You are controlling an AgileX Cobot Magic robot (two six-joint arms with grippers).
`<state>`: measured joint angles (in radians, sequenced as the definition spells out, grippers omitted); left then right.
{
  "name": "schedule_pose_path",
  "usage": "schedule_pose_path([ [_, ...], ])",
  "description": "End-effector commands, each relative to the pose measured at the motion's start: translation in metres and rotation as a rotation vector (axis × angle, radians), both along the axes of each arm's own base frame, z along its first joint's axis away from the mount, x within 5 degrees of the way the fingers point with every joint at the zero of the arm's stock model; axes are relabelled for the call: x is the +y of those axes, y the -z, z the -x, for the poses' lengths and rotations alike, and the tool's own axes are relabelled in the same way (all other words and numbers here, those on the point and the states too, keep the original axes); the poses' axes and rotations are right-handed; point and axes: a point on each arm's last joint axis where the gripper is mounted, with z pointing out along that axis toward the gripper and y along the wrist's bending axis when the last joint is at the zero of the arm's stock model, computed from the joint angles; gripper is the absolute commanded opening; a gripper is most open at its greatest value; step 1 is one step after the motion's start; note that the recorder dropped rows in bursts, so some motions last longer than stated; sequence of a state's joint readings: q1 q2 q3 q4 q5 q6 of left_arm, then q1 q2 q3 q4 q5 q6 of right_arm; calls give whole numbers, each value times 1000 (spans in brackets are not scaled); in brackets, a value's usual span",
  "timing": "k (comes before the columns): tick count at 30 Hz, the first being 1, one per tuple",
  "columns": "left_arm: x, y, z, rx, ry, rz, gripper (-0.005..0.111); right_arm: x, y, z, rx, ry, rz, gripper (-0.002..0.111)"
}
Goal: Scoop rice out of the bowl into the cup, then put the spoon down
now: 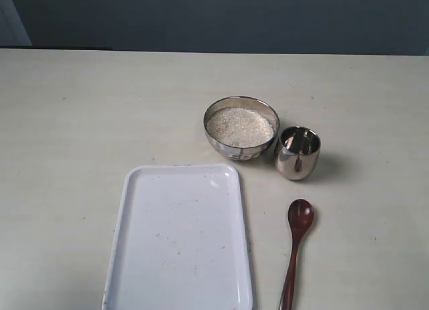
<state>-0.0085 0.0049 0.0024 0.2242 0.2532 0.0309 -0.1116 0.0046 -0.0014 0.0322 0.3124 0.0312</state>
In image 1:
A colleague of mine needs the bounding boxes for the brown wooden spoon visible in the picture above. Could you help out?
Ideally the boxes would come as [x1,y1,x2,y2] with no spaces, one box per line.
[279,198,315,310]

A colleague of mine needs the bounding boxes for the white plastic tray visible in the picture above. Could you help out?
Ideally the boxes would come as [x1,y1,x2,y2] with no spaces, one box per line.
[101,163,253,309]

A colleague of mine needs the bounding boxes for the steel bowl of rice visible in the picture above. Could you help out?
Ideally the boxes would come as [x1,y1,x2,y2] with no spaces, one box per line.
[203,96,280,161]

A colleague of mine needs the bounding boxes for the small steel cup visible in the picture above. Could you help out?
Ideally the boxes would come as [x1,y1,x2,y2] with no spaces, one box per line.
[274,126,321,181]

